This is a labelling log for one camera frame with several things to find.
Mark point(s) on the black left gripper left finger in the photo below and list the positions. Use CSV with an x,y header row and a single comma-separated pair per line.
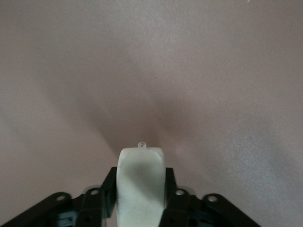
x,y
90,208

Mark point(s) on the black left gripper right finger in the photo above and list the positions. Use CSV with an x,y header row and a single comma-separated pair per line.
x,y
189,208

